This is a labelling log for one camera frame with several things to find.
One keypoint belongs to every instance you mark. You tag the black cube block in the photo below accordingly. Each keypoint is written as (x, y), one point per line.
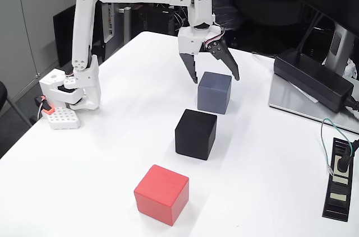
(195, 136)

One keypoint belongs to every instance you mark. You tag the black power adapter brick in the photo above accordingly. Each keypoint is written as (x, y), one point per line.
(311, 77)

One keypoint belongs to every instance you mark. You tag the silver monitor stand neck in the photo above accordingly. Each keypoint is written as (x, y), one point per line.
(338, 46)

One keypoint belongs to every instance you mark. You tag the black computer tower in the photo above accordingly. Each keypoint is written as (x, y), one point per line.
(154, 21)

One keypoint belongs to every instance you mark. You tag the silver monitor stand base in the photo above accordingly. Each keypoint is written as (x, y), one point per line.
(283, 97)

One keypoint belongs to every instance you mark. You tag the red cube block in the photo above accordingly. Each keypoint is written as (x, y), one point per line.
(160, 195)

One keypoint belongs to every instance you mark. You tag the black power plug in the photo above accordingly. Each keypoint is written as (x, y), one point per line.
(342, 162)

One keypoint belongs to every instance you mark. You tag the grey cube block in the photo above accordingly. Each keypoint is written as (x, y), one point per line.
(213, 94)

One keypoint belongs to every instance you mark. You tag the black chair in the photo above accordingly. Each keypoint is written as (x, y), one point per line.
(2, 94)

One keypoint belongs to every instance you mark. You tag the black power strip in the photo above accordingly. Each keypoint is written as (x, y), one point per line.
(338, 203)

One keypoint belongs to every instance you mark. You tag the bin with plastic bag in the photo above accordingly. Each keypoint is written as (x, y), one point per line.
(227, 4)

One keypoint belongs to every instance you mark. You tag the crumpled white plastic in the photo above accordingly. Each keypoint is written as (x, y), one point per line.
(352, 69)

